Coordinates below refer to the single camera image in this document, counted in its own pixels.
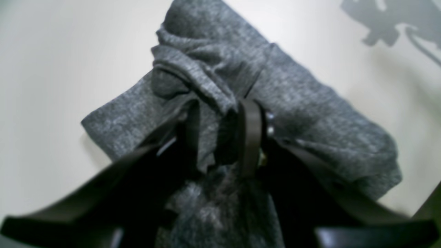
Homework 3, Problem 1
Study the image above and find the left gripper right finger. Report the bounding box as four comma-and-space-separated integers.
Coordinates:
238, 99, 440, 248

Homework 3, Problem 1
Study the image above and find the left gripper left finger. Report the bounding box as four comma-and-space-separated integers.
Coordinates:
1, 100, 200, 248

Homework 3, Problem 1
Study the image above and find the grey long-sleeve T-shirt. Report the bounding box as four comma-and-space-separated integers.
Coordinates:
81, 0, 403, 248

